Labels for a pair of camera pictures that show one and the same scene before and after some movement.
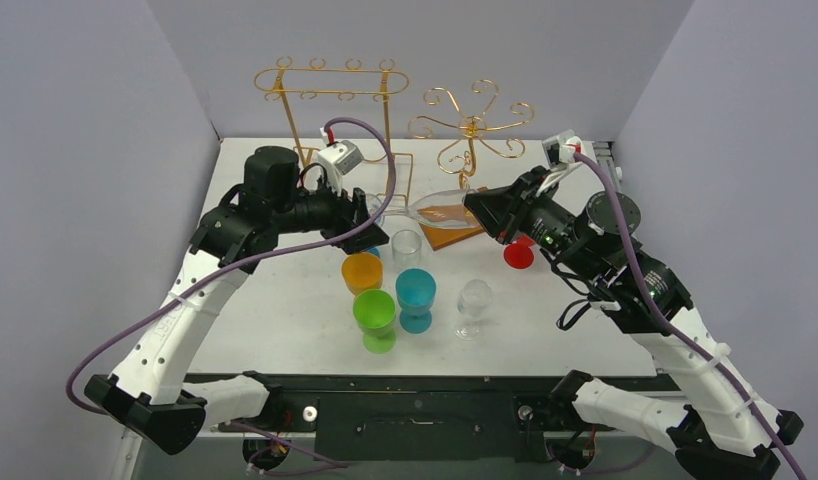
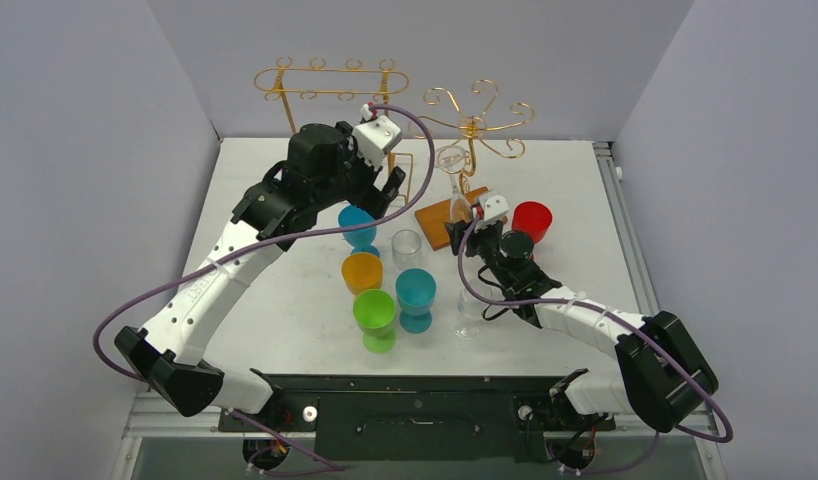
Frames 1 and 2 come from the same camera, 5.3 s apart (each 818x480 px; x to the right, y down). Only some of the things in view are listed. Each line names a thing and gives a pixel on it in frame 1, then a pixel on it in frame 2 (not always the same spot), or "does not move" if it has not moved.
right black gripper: x=512 y=207 to x=473 y=237
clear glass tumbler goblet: x=406 y=244 does not move
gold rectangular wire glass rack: x=352 y=80 does not move
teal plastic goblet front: x=415 y=291 does not move
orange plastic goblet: x=362 y=271 does not move
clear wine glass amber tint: x=444 y=208 to x=451 y=159
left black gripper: x=346 y=213 to x=370 y=199
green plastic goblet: x=375 y=311 does not move
